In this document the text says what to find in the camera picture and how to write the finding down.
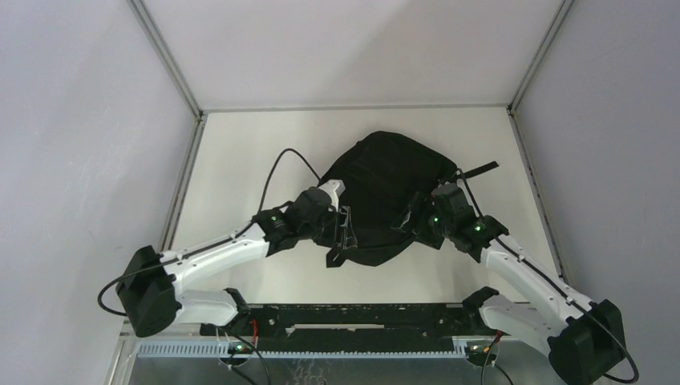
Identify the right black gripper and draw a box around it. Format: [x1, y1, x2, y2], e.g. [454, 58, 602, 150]
[391, 191, 454, 250]

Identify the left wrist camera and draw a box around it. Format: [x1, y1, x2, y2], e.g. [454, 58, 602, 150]
[318, 179, 345, 210]

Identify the black backpack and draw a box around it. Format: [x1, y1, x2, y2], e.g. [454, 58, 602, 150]
[321, 131, 498, 268]

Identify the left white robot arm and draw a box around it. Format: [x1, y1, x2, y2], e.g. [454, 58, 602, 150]
[113, 180, 349, 338]

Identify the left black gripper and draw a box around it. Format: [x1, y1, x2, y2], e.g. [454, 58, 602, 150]
[299, 205, 357, 249]

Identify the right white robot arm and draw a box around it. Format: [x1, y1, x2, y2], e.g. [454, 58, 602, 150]
[393, 184, 631, 384]

